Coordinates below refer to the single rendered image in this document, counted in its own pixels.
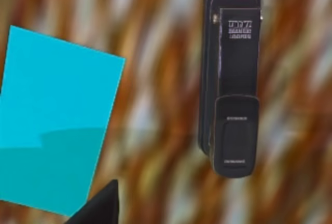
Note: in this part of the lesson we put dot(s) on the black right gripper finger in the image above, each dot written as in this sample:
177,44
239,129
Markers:
103,206

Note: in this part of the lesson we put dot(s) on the cyan card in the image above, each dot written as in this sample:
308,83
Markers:
54,120

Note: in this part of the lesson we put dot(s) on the black rectangular device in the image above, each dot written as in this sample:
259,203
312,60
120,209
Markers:
233,84

